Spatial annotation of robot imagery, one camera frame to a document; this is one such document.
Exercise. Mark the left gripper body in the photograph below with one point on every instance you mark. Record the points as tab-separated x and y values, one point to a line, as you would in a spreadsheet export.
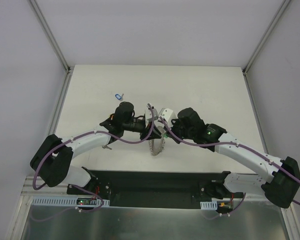
145	126

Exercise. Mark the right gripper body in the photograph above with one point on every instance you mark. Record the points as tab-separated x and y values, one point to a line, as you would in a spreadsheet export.
172	127

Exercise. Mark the metal disc with keyrings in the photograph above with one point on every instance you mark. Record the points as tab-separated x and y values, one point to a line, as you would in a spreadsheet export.
156	146

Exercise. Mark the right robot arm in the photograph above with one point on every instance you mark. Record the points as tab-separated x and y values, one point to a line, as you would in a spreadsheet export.
278	180

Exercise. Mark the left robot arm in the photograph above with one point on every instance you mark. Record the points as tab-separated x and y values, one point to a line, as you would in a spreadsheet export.
52	161

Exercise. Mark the yellow tag key lower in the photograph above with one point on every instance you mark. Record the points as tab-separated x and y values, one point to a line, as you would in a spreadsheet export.
107	147

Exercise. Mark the blue tag key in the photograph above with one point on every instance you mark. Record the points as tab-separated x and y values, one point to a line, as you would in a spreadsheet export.
119	96

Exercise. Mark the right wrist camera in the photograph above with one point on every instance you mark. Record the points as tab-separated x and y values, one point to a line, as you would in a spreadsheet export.
167	115

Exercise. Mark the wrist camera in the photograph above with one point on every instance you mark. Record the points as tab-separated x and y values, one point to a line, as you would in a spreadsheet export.
167	115
150	114

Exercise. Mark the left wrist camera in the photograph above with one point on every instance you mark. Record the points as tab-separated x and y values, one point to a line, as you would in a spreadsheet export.
150	114

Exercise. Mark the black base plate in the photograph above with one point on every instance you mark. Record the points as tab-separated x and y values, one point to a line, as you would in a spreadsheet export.
170	190

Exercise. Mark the right white cable duct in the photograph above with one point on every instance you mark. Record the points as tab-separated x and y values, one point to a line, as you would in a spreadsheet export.
209	205

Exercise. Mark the left aluminium frame rail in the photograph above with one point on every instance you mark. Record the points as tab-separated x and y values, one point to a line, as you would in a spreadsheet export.
49	72

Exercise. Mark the aluminium frame rail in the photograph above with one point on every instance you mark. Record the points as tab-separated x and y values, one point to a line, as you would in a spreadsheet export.
255	71
49	72

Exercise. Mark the right aluminium frame rail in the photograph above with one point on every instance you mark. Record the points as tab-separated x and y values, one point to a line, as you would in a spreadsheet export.
255	71

